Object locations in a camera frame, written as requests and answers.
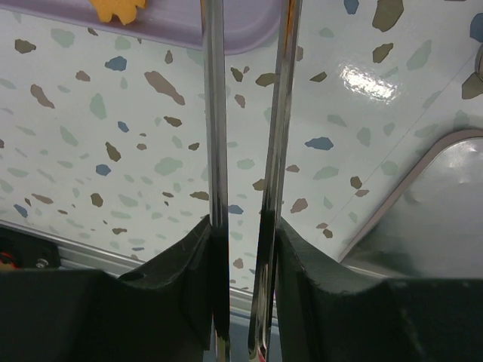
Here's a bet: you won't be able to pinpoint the lilac plastic tray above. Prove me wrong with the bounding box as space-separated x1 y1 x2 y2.
1 0 281 55

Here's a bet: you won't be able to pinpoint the flower cookie bottom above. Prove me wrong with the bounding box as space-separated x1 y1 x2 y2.
89 0 147 25

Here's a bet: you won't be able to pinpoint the silver tin lid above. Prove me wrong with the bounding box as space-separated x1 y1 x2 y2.
339 129 482 278

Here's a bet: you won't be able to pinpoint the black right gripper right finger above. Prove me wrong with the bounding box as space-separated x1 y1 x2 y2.
260 211 482 361

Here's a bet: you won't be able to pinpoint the metal serving tongs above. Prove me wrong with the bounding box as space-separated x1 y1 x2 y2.
201 1 302 361

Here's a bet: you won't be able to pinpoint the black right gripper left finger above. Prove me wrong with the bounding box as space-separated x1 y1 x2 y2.
1 217 230 361

